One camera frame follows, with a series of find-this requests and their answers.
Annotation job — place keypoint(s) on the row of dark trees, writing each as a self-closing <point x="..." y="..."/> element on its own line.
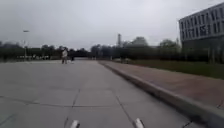
<point x="133" y="50"/>

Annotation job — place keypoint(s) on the grey concrete slab pavement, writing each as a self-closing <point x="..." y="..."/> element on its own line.
<point x="50" y="86"/>

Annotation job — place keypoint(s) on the robot's own part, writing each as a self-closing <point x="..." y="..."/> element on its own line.
<point x="139" y="123"/>
<point x="74" y="124"/>

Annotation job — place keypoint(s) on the green grass strip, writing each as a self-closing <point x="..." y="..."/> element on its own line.
<point x="193" y="67"/>

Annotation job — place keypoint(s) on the grey stone kerb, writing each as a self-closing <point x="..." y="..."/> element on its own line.
<point x="160" y="91"/>

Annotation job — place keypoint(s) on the reddish brick path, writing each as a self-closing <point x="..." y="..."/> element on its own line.
<point x="186" y="85"/>

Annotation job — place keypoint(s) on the grey multi-storey building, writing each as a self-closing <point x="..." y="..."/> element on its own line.
<point x="203" y="28"/>

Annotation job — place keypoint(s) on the person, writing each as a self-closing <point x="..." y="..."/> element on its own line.
<point x="64" y="56"/>

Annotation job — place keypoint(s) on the street lamp pole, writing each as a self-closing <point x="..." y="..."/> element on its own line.
<point x="25" y="43"/>

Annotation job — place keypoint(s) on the tall pale chimney tower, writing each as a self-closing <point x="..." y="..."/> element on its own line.
<point x="119" y="40"/>

